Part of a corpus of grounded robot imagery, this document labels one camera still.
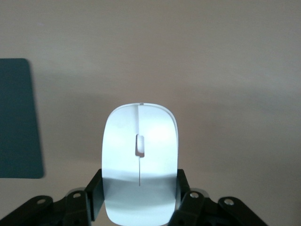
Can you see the white computer mouse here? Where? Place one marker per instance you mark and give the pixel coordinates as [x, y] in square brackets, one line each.
[122, 146]

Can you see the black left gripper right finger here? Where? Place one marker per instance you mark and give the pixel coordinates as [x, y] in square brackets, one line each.
[183, 195]

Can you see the dark grey mouse pad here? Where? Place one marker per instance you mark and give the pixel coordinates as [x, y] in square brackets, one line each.
[16, 117]

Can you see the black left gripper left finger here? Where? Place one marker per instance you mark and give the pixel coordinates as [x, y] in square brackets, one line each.
[94, 188]

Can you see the brown table cover sheet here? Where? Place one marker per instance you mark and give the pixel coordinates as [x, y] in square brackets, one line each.
[164, 58]

